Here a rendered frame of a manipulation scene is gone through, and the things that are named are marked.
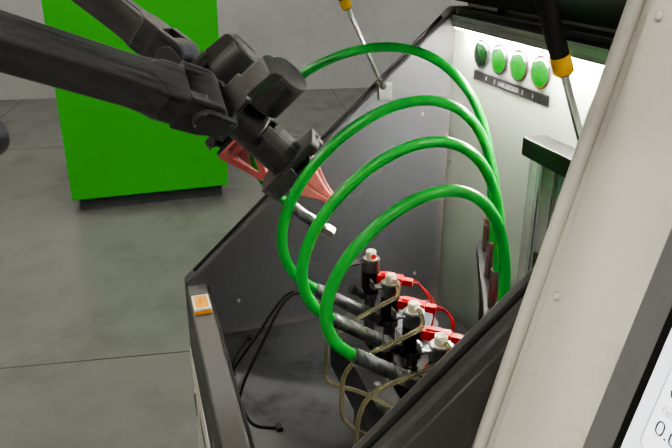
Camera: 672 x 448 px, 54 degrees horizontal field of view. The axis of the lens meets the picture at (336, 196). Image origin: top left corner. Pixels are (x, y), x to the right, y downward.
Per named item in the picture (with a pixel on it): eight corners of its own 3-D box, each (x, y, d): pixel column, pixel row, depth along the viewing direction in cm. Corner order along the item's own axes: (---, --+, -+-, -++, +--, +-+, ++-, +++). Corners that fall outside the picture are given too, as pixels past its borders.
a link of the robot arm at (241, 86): (174, 81, 87) (187, 127, 82) (229, 20, 82) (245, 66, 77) (243, 111, 96) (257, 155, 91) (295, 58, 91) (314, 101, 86)
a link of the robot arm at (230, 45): (172, 53, 112) (150, 56, 103) (218, 5, 108) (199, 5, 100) (220, 107, 112) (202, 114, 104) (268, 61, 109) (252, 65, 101)
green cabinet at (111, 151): (212, 157, 508) (199, -21, 461) (229, 196, 431) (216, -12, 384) (80, 169, 482) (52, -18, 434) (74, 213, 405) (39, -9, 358)
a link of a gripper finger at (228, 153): (295, 162, 106) (261, 117, 108) (272, 166, 99) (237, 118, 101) (267, 188, 109) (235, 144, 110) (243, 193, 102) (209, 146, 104)
